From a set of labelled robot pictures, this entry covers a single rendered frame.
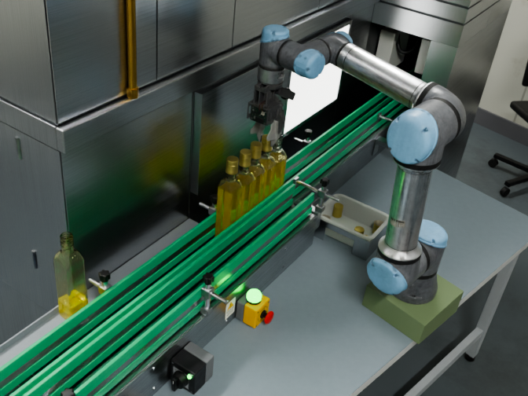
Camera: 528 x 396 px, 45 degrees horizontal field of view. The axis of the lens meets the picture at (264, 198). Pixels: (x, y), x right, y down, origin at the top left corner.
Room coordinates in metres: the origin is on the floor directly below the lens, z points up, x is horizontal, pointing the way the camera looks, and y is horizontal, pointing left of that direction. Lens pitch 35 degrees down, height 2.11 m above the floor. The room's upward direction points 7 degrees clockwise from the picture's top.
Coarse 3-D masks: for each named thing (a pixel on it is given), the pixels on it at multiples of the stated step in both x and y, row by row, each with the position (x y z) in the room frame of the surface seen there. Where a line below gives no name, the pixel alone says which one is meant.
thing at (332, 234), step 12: (312, 204) 1.88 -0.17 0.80; (324, 228) 1.75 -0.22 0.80; (336, 228) 1.72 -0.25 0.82; (384, 228) 1.76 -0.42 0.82; (336, 240) 1.72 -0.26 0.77; (348, 240) 1.70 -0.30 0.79; (360, 240) 1.68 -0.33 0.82; (372, 240) 1.68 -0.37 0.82; (360, 252) 1.67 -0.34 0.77; (372, 252) 1.71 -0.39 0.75
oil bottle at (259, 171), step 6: (252, 168) 1.62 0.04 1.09; (258, 168) 1.62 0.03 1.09; (264, 168) 1.64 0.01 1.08; (258, 174) 1.61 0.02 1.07; (264, 174) 1.64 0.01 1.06; (258, 180) 1.62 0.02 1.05; (264, 180) 1.65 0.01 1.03; (258, 186) 1.62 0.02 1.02; (258, 192) 1.62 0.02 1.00; (258, 198) 1.63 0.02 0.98
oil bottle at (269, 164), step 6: (270, 156) 1.69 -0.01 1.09; (264, 162) 1.66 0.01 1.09; (270, 162) 1.67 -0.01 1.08; (270, 168) 1.67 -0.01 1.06; (270, 174) 1.67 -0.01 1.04; (270, 180) 1.67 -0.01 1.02; (264, 186) 1.65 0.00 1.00; (270, 186) 1.68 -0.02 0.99; (264, 192) 1.65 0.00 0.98; (270, 192) 1.68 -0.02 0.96; (264, 198) 1.65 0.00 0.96
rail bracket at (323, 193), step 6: (294, 180) 1.77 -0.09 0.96; (324, 180) 1.72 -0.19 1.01; (306, 186) 1.75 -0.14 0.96; (312, 186) 1.75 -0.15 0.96; (324, 186) 1.72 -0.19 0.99; (318, 192) 1.72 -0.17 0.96; (324, 192) 1.71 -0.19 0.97; (324, 198) 1.72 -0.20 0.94; (330, 198) 1.71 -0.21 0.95; (336, 198) 1.70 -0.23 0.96; (318, 204) 1.73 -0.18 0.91; (318, 210) 1.72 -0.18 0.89
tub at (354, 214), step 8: (328, 200) 1.86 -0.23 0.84; (344, 200) 1.89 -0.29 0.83; (352, 200) 1.88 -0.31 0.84; (328, 208) 1.85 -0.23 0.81; (344, 208) 1.88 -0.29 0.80; (352, 208) 1.87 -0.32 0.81; (360, 208) 1.86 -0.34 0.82; (368, 208) 1.84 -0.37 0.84; (344, 216) 1.87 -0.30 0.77; (352, 216) 1.86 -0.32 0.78; (360, 216) 1.85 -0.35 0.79; (368, 216) 1.84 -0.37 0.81; (376, 216) 1.82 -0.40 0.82; (384, 216) 1.81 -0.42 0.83; (336, 224) 1.72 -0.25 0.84; (344, 224) 1.83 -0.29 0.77; (352, 224) 1.83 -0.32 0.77; (360, 224) 1.84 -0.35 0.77; (368, 224) 1.83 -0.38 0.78; (384, 224) 1.75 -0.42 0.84; (352, 232) 1.69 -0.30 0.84; (368, 232) 1.80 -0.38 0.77; (376, 232) 1.71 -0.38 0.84; (368, 240) 1.68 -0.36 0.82
